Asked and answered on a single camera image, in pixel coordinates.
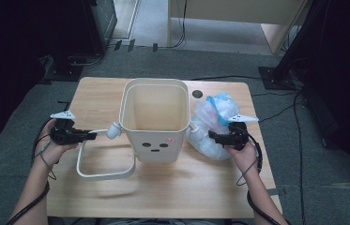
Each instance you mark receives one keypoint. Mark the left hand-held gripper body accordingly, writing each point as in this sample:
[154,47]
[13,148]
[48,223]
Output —
[66,136]

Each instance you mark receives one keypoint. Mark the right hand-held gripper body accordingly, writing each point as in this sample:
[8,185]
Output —
[238,137]

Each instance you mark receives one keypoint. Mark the translucent blue-edged trash bag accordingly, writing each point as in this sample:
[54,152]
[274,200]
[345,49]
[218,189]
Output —
[210,146]

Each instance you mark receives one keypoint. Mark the white trash bin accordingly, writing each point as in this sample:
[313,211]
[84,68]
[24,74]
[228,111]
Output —
[154,151]

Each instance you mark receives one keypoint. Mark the person's left hand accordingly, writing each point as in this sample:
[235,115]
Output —
[52,151]

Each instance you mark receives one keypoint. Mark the person's right hand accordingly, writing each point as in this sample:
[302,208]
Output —
[246,159]

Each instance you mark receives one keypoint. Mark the black round table grommet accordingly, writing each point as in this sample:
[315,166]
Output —
[197,93]

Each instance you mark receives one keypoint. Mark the black stand base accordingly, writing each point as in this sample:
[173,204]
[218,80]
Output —
[66,73]
[272,78]

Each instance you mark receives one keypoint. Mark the dark curtain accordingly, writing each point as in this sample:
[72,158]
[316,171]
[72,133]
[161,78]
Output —
[344,78]
[13,62]

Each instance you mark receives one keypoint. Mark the small black floor piece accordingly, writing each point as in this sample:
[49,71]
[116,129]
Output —
[118,45]
[131,45]
[155,47]

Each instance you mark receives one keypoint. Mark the dark cabinet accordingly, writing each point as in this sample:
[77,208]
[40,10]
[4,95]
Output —
[100,25]

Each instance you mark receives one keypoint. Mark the light wooden desk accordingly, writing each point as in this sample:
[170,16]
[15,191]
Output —
[225,11]

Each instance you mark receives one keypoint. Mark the grey table bracket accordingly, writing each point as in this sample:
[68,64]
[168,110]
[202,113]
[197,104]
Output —
[276,192]

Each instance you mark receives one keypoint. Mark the black slanted stand post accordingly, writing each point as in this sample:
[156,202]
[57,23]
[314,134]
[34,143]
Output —
[301,37]

